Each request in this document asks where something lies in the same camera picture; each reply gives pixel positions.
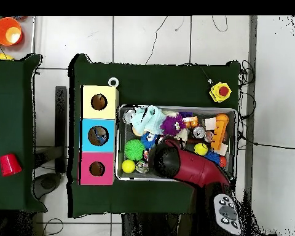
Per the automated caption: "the mint green cloth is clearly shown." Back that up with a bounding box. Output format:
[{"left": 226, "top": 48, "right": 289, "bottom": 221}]
[{"left": 130, "top": 105, "right": 166, "bottom": 136}]

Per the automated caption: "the wooden three-hole box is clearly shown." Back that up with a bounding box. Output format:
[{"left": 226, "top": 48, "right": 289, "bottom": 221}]
[{"left": 78, "top": 84, "right": 120, "bottom": 186}]

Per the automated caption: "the green spiky ball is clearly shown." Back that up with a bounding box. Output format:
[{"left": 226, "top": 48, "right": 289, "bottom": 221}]
[{"left": 124, "top": 139, "right": 145, "bottom": 162}]

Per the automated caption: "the purple spiky ball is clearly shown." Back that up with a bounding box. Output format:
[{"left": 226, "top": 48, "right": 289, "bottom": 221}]
[{"left": 160, "top": 114, "right": 187, "bottom": 136}]

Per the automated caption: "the dark green table cloth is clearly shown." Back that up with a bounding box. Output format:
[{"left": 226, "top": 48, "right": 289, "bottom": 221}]
[
  {"left": 68, "top": 53, "right": 241, "bottom": 219},
  {"left": 0, "top": 53, "right": 47, "bottom": 213}
]

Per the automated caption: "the silver drink can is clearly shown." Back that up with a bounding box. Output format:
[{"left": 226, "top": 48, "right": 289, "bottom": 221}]
[{"left": 192, "top": 125, "right": 207, "bottom": 139}]

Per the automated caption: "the yellow smiley ball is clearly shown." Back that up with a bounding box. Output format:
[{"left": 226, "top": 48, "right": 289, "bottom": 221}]
[{"left": 194, "top": 143, "right": 209, "bottom": 156}]

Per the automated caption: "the blue spiky ball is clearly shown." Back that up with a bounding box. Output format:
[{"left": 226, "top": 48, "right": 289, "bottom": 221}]
[{"left": 205, "top": 150, "right": 221, "bottom": 165}]

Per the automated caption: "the long orange toy brick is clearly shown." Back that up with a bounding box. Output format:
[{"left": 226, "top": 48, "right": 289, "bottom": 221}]
[{"left": 210, "top": 113, "right": 230, "bottom": 151}]

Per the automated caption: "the yellow emergency stop button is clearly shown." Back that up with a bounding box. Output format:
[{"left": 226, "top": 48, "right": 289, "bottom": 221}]
[{"left": 209, "top": 81, "right": 232, "bottom": 103}]

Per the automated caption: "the black stand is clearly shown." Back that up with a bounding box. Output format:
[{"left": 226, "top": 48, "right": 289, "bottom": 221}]
[{"left": 34, "top": 85, "right": 68, "bottom": 200}]

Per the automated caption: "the red plastic cup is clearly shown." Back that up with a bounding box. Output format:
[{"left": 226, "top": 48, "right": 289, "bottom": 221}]
[{"left": 0, "top": 153, "right": 23, "bottom": 177}]

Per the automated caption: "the orange plastic cup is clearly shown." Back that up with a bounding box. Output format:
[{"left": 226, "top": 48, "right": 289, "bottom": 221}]
[{"left": 0, "top": 17, "right": 23, "bottom": 47}]

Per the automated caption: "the wire mesh bin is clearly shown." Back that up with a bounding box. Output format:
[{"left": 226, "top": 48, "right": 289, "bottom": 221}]
[{"left": 115, "top": 104, "right": 238, "bottom": 183}]

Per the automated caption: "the black cable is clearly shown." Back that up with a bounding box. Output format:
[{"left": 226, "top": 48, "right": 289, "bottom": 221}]
[
  {"left": 238, "top": 132, "right": 295, "bottom": 150},
  {"left": 144, "top": 15, "right": 169, "bottom": 65},
  {"left": 184, "top": 63, "right": 213, "bottom": 84},
  {"left": 41, "top": 218, "right": 65, "bottom": 236},
  {"left": 211, "top": 15, "right": 229, "bottom": 33}
]

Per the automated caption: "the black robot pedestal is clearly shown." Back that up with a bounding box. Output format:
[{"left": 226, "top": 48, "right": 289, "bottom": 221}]
[{"left": 121, "top": 212, "right": 195, "bottom": 236}]

